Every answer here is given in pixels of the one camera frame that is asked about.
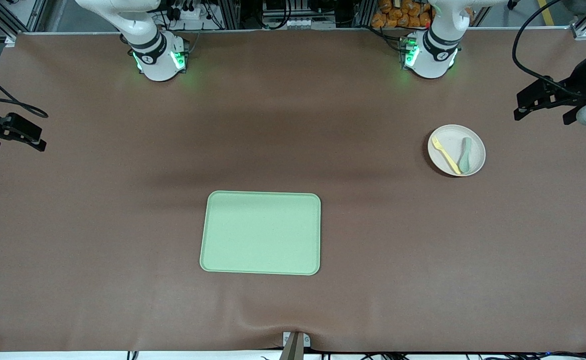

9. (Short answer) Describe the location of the green plastic spoon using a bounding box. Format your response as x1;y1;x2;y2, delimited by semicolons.
458;137;472;174

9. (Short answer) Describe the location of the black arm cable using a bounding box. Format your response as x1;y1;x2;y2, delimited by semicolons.
0;59;49;119
512;0;586;98

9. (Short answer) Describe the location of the yellow plastic fork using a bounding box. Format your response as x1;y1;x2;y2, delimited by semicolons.
431;136;462;175

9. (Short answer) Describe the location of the round beige plate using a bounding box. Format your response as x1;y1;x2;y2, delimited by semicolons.
427;124;487;178

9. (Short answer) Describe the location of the brown table mat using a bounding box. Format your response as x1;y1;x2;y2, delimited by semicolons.
0;29;586;353

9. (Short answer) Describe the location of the orange packaged goods pile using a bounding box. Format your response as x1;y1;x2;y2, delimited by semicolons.
371;0;434;29

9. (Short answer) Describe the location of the white power strip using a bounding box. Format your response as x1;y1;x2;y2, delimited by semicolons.
175;4;223;31

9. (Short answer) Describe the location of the light green rectangular tray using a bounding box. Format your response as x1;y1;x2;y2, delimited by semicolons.
200;190;321;276

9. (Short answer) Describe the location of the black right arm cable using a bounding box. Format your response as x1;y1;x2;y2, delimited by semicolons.
0;59;49;119

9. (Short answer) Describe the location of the metal table clamp bracket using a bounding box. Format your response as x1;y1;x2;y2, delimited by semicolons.
282;331;311;360

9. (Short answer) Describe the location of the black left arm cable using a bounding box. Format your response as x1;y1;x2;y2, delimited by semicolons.
512;0;586;98

